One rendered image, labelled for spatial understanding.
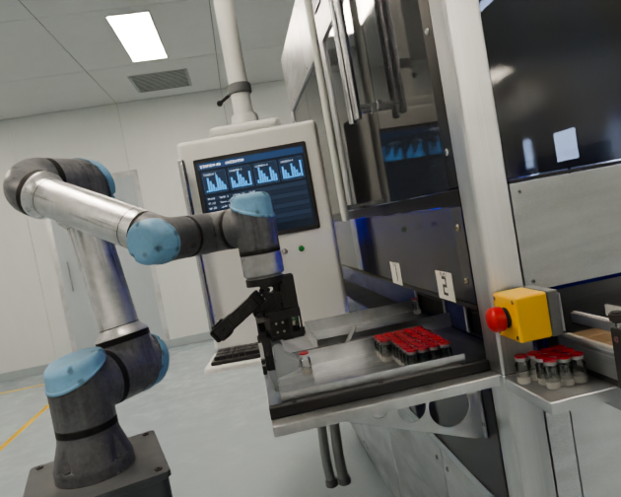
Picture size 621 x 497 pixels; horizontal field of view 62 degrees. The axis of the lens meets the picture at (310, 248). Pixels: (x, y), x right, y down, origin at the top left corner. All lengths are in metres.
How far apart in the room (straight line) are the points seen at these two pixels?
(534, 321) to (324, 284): 1.10
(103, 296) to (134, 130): 5.49
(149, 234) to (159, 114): 5.77
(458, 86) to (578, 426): 0.63
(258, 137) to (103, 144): 4.89
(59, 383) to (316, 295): 1.01
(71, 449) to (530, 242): 0.91
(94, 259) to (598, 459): 1.05
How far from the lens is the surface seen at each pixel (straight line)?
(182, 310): 6.50
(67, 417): 1.12
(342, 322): 1.54
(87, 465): 1.13
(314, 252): 1.85
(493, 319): 0.87
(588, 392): 0.90
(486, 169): 0.93
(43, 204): 1.08
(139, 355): 1.19
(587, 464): 1.11
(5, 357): 7.08
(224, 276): 1.87
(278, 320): 0.95
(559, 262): 1.00
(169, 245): 0.87
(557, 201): 0.99
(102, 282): 1.20
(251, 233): 0.92
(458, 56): 0.95
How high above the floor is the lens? 1.20
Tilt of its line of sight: 3 degrees down
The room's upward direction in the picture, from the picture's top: 10 degrees counter-clockwise
